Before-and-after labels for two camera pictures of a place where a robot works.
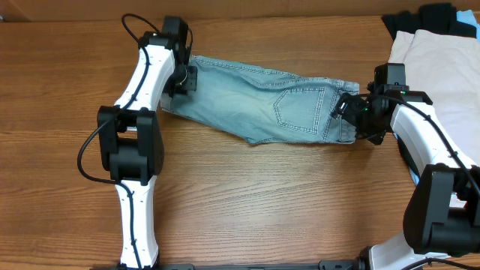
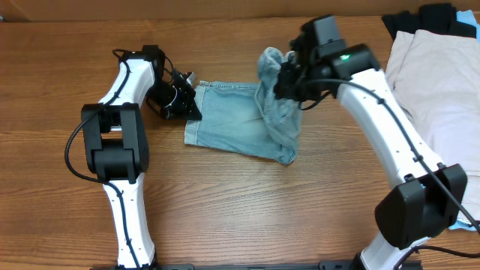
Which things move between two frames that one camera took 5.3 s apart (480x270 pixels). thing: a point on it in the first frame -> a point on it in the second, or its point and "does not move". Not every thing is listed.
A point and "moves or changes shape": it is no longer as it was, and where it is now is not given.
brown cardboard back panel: [116, 10] does not move
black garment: [436, 18] does not move
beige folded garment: [445, 70] does not move
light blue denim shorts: [261, 105] moves or changes shape
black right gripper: [347, 109] -> [284, 80]
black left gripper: [188, 79] -> [180, 100]
